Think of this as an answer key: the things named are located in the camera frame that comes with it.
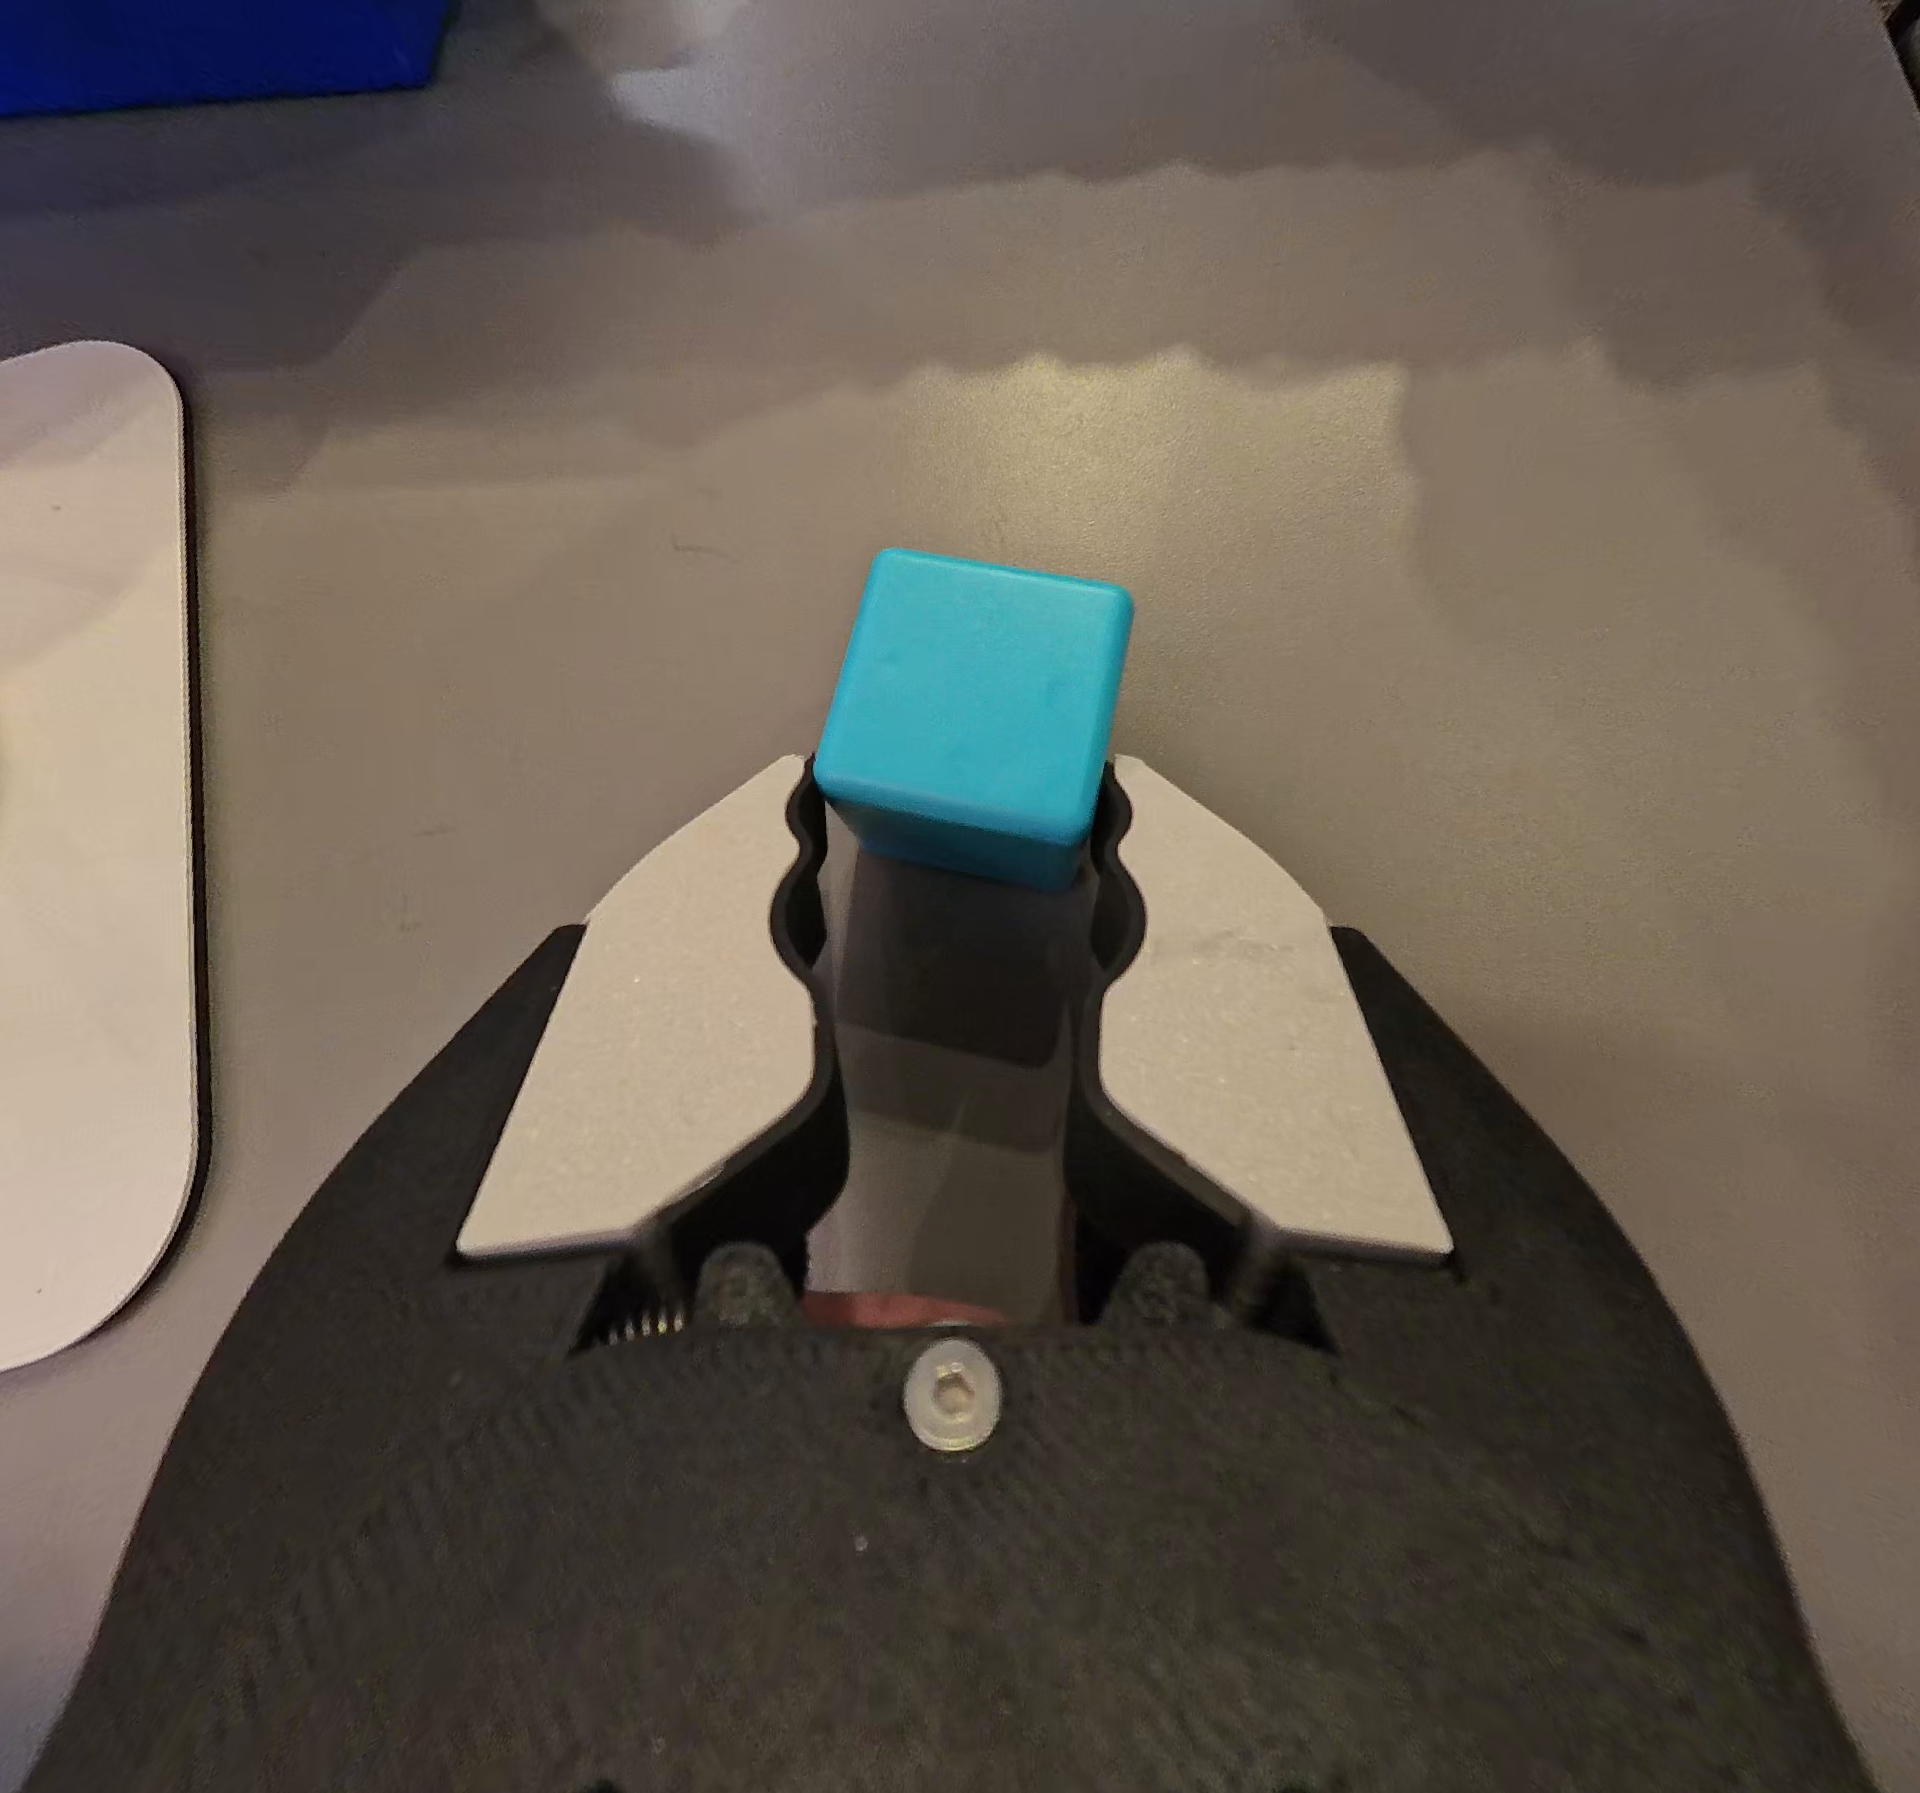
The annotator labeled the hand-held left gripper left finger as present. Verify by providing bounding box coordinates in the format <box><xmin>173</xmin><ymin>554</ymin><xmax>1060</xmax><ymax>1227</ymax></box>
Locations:
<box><xmin>454</xmin><ymin>755</ymin><xmax>845</xmax><ymax>1301</ymax></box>

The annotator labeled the grey desk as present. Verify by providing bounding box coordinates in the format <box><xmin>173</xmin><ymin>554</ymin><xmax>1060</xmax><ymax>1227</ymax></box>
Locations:
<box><xmin>0</xmin><ymin>0</ymin><xmax>1920</xmax><ymax>1793</ymax></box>

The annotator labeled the teal cube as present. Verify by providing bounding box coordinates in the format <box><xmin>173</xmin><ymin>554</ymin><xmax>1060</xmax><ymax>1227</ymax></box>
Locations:
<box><xmin>814</xmin><ymin>548</ymin><xmax>1136</xmax><ymax>892</ymax></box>

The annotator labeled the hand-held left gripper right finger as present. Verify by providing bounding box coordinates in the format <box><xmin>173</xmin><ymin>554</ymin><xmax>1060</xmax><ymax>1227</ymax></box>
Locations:
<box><xmin>1066</xmin><ymin>755</ymin><xmax>1460</xmax><ymax>1302</ymax></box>

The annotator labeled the instruction board on stand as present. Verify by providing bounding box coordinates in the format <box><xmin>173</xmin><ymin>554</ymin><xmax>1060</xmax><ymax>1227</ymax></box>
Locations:
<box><xmin>0</xmin><ymin>340</ymin><xmax>211</xmax><ymax>1376</ymax></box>

